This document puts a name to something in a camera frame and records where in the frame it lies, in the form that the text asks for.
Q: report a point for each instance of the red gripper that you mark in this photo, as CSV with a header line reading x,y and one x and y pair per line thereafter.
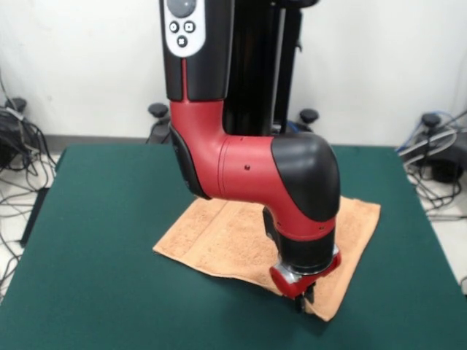
x,y
292,284

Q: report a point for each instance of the tan terry towel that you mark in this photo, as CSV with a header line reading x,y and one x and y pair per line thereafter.
x,y
226,240

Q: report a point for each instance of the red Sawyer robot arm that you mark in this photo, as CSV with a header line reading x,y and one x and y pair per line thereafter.
x,y
255,171

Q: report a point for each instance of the black round knob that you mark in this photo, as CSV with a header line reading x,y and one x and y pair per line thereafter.
x,y
309,116
15,103
157,109
430,119

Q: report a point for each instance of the dark grey stand base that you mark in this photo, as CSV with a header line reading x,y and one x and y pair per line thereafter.
x,y
445,164
5,146

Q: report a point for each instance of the dark green table cloth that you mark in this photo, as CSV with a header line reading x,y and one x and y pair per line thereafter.
x,y
109,237

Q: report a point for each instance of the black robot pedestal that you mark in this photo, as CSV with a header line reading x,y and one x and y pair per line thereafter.
x,y
262,73

